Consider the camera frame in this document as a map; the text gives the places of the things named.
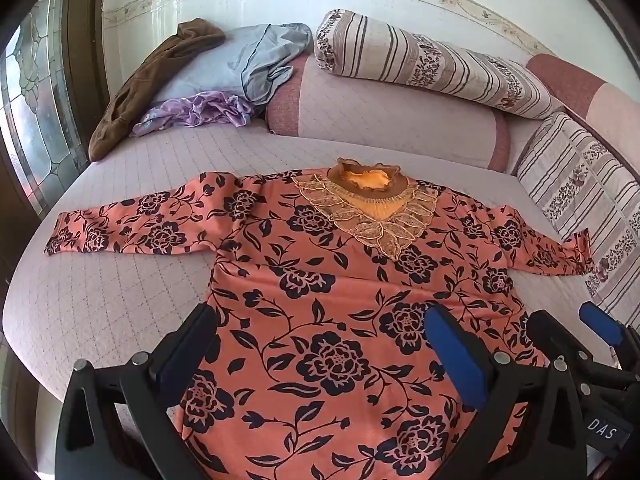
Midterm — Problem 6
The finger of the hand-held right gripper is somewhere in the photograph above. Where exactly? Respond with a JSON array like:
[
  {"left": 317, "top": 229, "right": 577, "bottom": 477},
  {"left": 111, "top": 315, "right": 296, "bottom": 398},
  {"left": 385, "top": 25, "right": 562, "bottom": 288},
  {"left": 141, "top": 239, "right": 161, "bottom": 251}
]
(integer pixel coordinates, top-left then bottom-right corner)
[
  {"left": 527, "top": 309, "right": 597, "bottom": 367},
  {"left": 579, "top": 302, "right": 640, "bottom": 369}
]

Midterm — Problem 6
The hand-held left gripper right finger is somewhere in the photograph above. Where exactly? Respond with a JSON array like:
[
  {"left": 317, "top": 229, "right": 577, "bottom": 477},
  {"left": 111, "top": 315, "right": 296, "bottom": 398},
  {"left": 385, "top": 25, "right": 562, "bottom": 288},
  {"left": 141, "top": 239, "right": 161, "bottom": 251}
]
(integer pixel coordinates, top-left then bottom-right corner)
[{"left": 424, "top": 304, "right": 589, "bottom": 480}]

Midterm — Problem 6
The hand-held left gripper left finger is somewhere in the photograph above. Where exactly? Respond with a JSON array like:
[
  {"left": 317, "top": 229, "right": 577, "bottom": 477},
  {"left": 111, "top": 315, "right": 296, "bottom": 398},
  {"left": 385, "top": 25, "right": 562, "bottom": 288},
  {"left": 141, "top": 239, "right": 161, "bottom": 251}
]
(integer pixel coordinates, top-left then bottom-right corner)
[{"left": 55, "top": 304, "right": 219, "bottom": 480}]

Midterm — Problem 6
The orange floral long-sleeve shirt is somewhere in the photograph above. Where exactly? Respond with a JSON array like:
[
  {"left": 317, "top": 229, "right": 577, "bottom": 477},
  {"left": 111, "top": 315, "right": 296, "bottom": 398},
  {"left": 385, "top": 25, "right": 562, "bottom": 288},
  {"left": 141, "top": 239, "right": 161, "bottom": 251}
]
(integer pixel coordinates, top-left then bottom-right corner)
[{"left": 44, "top": 157, "right": 596, "bottom": 480}]

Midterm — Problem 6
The pale quilted bed cover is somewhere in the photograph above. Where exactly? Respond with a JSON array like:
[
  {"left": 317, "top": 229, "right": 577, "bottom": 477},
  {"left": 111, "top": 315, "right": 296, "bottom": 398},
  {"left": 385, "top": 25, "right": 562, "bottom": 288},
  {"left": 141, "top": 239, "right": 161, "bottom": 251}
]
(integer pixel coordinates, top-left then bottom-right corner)
[{"left": 0, "top": 127, "right": 601, "bottom": 480}]

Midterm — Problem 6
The striped floral flat pillow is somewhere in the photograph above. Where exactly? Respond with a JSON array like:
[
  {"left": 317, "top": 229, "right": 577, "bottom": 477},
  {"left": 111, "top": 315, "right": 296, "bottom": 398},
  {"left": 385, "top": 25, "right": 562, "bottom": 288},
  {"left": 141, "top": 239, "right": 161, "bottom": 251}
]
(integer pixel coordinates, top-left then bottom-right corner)
[{"left": 517, "top": 111, "right": 640, "bottom": 331}]

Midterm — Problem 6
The pink quilted corner cushion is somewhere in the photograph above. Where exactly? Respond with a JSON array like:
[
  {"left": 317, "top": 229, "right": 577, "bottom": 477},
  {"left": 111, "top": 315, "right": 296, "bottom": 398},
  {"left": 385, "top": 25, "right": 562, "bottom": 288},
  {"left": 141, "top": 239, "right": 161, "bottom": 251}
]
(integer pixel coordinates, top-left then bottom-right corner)
[{"left": 525, "top": 54, "right": 640, "bottom": 161}]

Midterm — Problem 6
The purple crumpled garment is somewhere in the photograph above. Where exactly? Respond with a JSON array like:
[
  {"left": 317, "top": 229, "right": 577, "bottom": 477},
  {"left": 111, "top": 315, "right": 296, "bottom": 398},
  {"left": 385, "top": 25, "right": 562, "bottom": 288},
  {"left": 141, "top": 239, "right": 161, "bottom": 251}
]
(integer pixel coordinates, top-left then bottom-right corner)
[{"left": 131, "top": 91, "right": 256, "bottom": 138}]

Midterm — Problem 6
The pink quilted backrest cushion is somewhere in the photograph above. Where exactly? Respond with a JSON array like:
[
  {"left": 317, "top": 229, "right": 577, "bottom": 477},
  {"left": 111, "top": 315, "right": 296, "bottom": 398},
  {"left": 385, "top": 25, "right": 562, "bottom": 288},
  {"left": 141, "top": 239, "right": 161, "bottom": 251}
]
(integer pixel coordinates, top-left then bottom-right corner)
[{"left": 265, "top": 52, "right": 512, "bottom": 173}]

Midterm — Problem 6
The brown garment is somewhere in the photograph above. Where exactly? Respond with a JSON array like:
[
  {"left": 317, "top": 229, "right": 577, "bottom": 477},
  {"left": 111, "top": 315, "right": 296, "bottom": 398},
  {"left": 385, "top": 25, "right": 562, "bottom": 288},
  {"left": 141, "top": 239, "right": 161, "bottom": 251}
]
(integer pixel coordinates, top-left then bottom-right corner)
[{"left": 89, "top": 18, "right": 227, "bottom": 162}]

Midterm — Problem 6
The stained glass window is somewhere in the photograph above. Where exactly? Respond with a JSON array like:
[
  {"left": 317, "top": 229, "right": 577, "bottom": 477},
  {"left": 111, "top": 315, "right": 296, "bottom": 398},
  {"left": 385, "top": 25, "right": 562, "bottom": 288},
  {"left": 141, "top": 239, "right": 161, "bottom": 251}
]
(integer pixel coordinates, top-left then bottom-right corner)
[{"left": 0, "top": 0, "right": 86, "bottom": 216}]

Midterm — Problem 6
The light blue garment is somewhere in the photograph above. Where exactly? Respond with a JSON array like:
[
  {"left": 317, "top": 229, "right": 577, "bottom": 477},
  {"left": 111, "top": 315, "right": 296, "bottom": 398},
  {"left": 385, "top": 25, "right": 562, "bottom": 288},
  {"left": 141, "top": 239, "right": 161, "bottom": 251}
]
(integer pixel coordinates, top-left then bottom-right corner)
[{"left": 150, "top": 22, "right": 314, "bottom": 111}]

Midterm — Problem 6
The striped floral bolster pillow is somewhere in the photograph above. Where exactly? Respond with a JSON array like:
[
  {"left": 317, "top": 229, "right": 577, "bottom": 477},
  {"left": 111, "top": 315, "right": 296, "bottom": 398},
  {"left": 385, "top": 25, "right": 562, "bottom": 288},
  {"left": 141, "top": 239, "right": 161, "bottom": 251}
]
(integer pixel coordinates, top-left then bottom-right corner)
[{"left": 314, "top": 9, "right": 566, "bottom": 121}]

